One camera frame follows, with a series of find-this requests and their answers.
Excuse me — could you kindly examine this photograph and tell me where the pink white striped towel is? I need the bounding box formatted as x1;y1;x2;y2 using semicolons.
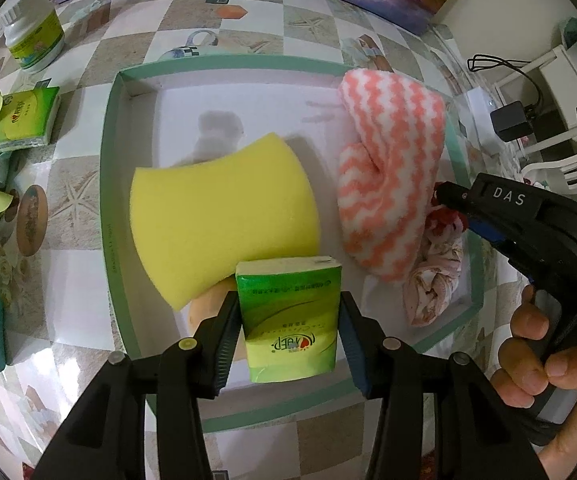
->
337;69;446;282

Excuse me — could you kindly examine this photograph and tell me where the pink floral cloth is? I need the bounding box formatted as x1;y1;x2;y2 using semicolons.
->
402;205;466;328

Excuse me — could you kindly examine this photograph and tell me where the white chair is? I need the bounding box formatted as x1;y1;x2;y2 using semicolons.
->
518;152;577;193

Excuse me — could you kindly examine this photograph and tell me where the yellow sponge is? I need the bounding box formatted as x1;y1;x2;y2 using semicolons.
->
129;132;321;313

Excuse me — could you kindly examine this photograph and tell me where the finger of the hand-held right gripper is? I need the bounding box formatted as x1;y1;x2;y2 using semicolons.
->
467;216;536;282
433;172;549;221

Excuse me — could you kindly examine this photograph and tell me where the black power adapter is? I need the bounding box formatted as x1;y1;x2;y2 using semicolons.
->
489;101;536;143

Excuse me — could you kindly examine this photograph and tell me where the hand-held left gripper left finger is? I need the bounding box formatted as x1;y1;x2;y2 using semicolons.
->
38;290;243;480

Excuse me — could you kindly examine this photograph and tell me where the white shelf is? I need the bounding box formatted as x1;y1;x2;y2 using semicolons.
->
493;44;577;126

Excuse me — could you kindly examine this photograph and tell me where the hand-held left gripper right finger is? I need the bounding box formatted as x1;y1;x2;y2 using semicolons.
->
339;291;544;480

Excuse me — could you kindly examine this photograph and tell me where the black cable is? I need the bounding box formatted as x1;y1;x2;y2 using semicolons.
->
467;54;544;111

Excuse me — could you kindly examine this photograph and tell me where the round beige puff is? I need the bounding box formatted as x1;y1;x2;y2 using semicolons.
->
188;277;249;361

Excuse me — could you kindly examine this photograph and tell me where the green tissue packet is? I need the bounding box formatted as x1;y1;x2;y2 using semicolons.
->
235;255;345;385
0;86;62;153

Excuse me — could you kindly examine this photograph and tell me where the white box with teal rim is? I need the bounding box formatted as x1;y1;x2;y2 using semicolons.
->
99;55;486;436

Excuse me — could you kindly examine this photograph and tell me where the white pill bottle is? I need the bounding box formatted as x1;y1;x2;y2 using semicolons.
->
2;2;65;73

